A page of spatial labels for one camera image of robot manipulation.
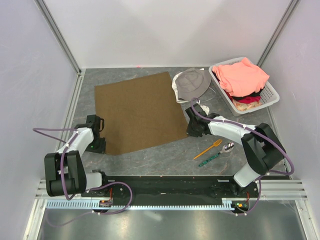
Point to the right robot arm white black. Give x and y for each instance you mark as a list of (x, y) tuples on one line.
[(261, 146)]

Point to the brown cloth napkin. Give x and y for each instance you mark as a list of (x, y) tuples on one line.
[(139, 113)]

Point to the spoon with green handle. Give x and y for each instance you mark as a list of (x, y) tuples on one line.
[(228, 147)]

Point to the orange plastic fork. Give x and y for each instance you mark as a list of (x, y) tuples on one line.
[(215, 144)]

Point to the salmon pink folded garment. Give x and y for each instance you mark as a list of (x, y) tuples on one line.
[(241, 78)]

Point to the grey slotted cable duct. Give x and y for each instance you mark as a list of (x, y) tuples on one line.
[(77, 204)]

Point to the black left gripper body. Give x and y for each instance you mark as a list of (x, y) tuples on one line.
[(97, 145)]

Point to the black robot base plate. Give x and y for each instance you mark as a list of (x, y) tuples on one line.
[(216, 186)]

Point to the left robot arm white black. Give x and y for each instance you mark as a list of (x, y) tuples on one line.
[(64, 171)]

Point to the red and dark clothes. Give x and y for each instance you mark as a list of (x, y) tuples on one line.
[(247, 102)]

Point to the grey bucket hat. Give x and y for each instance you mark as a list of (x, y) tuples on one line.
[(191, 83)]

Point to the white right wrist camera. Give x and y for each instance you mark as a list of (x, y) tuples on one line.
[(205, 108)]

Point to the white plastic laundry basket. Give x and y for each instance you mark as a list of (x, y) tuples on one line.
[(269, 95)]

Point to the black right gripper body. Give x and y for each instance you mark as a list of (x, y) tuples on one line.
[(192, 130)]

